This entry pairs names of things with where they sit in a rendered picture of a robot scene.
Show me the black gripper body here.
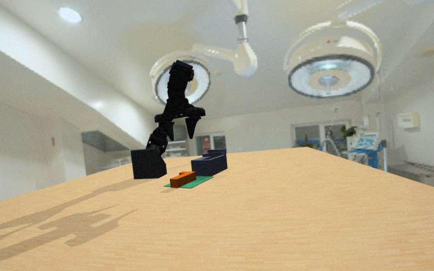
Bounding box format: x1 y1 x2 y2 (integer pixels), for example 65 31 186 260
154 94 206 123

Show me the orange l-shaped part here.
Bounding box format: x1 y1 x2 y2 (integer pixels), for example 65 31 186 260
170 172 196 188

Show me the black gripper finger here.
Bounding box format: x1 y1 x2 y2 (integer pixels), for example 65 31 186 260
185 117 201 139
159 122 174 141

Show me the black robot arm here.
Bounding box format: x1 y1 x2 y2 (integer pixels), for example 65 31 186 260
146 60 195 156

